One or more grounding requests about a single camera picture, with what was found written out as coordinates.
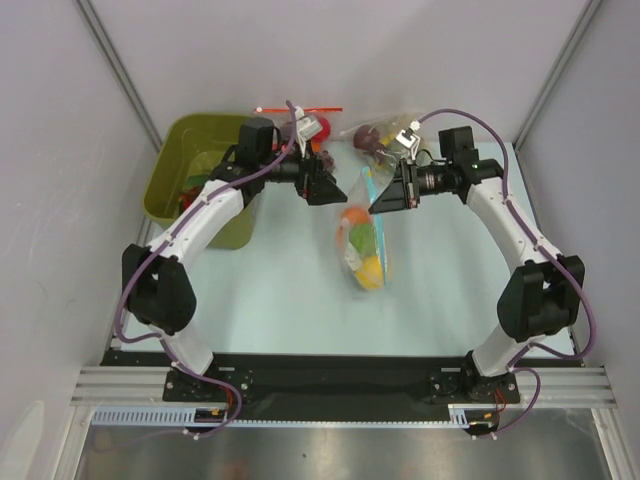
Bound red fake strawberries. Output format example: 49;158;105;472
177;173;211;215

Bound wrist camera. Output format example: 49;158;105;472
395;120;421;150
295;115;323;149

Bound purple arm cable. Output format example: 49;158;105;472
95;99;301;442
417;108;599;441

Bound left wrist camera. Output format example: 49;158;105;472
295;115;323;149

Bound red zip bag of food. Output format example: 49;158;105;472
254;106;344;173

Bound aluminium frame rail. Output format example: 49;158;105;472
71;366;616;408

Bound olive green plastic bin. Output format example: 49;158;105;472
143;113;249;240

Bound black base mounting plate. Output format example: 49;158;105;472
101;350;583;423

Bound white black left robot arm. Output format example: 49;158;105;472
118;108;347;400

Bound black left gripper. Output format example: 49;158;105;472
259;140;346;206

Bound green fake fruit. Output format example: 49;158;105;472
349;224;377;257

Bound clear zip top bag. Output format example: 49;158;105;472
334;166;392;291

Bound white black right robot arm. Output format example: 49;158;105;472
369;123;585;402

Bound white cable duct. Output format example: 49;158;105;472
92;405;497;430

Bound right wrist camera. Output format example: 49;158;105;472
395;120;421;150

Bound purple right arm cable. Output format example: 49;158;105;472
417;108;599;441

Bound orange fake fruit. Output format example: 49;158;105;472
340;206;371;228

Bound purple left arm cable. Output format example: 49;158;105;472
95;99;301;442

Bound yellow fake lemon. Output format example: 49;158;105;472
354;256;385;290

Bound clear bag with melon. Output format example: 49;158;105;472
339;112;419;185

